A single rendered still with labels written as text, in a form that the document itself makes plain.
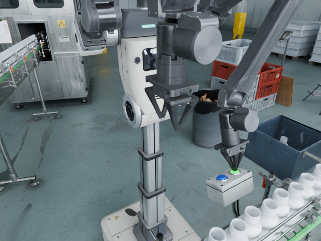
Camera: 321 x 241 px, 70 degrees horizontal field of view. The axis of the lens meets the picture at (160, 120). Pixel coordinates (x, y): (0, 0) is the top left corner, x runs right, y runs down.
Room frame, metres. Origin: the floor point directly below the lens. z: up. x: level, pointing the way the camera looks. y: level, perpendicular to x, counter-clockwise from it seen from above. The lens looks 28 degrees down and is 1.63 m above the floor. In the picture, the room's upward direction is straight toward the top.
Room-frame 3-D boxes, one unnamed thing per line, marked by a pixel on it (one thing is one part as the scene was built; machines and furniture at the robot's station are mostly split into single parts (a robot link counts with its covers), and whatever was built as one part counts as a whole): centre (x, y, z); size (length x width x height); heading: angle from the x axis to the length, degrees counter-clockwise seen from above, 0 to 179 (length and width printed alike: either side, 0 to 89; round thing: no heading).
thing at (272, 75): (3.65, -1.63, 0.55); 0.61 x 0.41 x 0.22; 124
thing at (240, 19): (10.51, -3.34, 0.55); 0.40 x 0.40 x 1.10; 32
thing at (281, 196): (0.46, -0.33, 1.08); 0.06 x 0.06 x 0.17
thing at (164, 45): (0.44, -0.02, 1.57); 0.07 x 0.06 x 0.07; 32
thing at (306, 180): (0.52, -0.44, 1.08); 0.06 x 0.06 x 0.17
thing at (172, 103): (0.43, -0.03, 1.44); 0.07 x 0.07 x 0.09; 32
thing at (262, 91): (3.65, -1.62, 0.33); 0.61 x 0.41 x 0.22; 124
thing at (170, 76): (0.44, -0.02, 1.51); 0.10 x 0.07 x 0.07; 32
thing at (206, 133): (2.50, -0.59, 0.32); 0.45 x 0.45 x 0.64
